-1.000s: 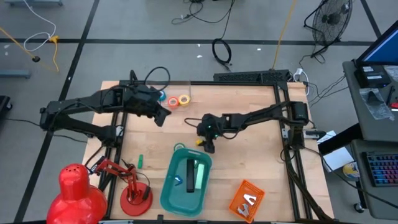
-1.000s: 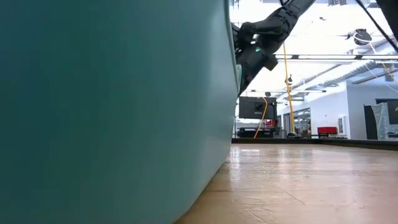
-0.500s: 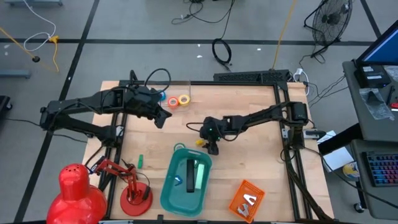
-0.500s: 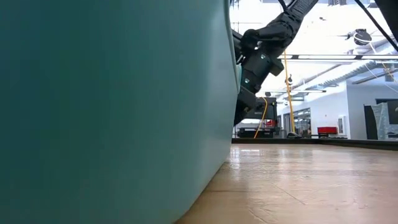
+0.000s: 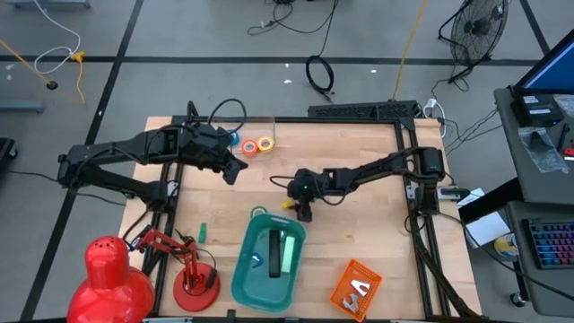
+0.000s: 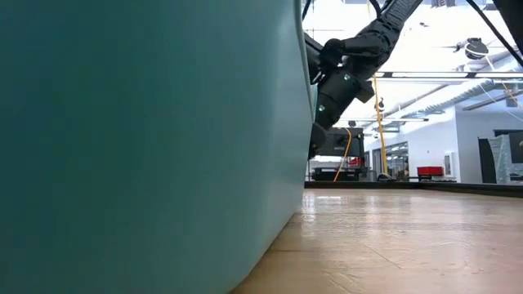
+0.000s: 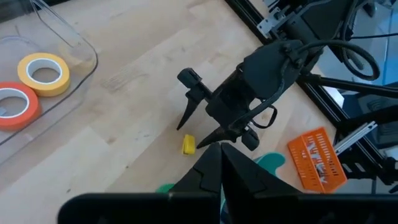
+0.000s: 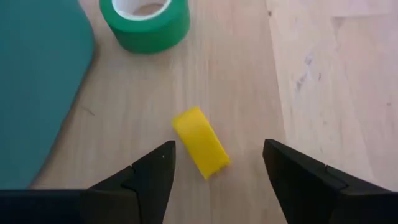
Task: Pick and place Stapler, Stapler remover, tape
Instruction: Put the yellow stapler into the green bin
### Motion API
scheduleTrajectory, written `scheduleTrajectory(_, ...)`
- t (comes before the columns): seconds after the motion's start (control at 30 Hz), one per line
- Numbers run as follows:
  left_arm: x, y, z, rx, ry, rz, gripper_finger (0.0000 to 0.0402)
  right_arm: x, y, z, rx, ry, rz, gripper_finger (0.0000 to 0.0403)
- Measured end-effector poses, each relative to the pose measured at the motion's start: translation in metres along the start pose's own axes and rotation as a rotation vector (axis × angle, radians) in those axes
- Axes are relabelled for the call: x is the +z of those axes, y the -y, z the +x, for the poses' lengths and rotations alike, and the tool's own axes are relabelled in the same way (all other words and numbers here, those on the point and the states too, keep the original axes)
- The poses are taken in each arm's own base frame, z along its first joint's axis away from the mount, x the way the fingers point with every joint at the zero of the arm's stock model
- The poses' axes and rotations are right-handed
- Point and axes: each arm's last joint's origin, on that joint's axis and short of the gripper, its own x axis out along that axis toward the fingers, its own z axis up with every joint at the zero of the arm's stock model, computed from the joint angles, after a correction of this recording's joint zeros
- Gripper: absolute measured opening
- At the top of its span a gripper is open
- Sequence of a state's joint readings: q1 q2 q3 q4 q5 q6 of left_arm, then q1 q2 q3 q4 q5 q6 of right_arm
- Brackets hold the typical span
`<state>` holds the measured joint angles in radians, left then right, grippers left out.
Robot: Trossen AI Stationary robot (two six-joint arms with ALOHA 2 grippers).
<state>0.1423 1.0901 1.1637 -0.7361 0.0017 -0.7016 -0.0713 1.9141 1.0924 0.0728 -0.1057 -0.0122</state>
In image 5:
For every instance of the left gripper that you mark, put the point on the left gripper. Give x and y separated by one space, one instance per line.
206 145

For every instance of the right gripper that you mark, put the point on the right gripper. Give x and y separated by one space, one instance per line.
314 184

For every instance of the yellow mini stapler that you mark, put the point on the yellow mini stapler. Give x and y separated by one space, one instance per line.
287 205

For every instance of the orange tape roll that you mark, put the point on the orange tape roll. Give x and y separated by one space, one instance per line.
245 147

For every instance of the blue tape roll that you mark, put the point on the blue tape roll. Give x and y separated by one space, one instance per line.
235 137

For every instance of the yellow tape roll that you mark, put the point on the yellow tape roll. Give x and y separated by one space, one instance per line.
260 144

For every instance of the mint green stapler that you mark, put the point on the mint green stapler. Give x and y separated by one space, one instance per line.
288 255

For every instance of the black stapler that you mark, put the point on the black stapler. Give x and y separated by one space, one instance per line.
274 255

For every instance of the blue mini stapler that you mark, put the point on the blue mini stapler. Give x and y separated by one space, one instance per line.
257 261

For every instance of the green mini stapler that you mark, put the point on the green mini stapler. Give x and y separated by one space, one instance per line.
202 233

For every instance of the orange plastic basket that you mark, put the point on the orange plastic basket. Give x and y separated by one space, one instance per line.
359 271

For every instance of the teal plastic bin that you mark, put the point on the teal plastic bin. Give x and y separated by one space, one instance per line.
260 291

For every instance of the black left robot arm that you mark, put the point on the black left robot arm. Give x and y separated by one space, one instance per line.
116 152

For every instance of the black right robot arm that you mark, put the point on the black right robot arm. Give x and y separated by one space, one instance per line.
394 168

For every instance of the green tape roll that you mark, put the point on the green tape roll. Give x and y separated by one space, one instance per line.
254 212

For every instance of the clear plastic container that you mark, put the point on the clear plastic container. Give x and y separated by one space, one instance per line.
266 125

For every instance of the black perforated bar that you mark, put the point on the black perforated bar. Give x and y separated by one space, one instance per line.
359 110

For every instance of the red desk lamp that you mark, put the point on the red desk lamp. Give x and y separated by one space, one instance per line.
112 282

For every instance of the white power adapter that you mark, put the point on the white power adapter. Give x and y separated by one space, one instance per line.
431 104

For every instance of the white paper sheet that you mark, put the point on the white paper sheet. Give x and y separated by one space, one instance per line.
486 229

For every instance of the round printed disc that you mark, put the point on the round printed disc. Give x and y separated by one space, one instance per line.
506 245

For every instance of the dark gray desk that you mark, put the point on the dark gray desk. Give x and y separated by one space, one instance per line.
547 291
520 179

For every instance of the clear plastic bag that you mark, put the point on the clear plastic bag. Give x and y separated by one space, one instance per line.
542 148

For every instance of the black floor fan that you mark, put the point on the black floor fan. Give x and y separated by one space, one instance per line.
477 31

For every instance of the black mini computer box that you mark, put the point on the black mini computer box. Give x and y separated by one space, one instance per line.
536 110

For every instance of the backlit keyboard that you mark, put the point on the backlit keyboard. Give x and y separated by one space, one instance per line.
553 244

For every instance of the computer monitor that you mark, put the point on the computer monitor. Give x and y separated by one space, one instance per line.
553 72

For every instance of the black aluminium rig frame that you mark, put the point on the black aluminium rig frame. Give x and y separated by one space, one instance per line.
403 134

